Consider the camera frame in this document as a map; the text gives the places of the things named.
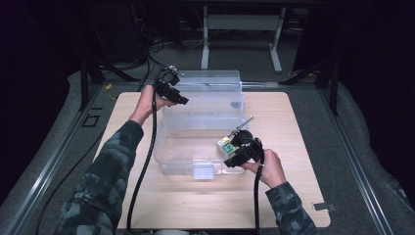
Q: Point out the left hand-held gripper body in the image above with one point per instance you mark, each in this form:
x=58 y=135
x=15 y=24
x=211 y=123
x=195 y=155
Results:
x=166 y=80

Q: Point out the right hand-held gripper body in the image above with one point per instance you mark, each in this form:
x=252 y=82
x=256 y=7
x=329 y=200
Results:
x=246 y=143

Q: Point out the small printed cube box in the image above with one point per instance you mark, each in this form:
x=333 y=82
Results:
x=225 y=147

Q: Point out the clear plastic tiered storage box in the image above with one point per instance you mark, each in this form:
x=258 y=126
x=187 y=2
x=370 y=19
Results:
x=199 y=130

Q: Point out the person's left hand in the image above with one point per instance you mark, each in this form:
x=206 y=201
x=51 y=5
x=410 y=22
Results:
x=147 y=104

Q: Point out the person's right hand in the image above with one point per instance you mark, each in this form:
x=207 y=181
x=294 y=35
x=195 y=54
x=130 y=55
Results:
x=270 y=169

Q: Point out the black metal stand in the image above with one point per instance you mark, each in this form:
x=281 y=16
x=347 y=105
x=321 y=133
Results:
x=332 y=88
x=84 y=81

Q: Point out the white object at table edge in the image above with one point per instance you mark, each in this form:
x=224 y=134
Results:
x=169 y=232

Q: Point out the grey tape piece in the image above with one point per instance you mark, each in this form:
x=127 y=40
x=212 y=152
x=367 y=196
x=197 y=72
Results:
x=323 y=206

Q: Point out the white metal stand frame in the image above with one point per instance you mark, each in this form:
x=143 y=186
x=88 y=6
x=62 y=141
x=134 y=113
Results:
x=241 y=23

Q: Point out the grey metal floor rail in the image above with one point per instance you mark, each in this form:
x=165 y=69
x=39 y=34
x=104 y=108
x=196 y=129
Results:
x=49 y=169
x=355 y=156

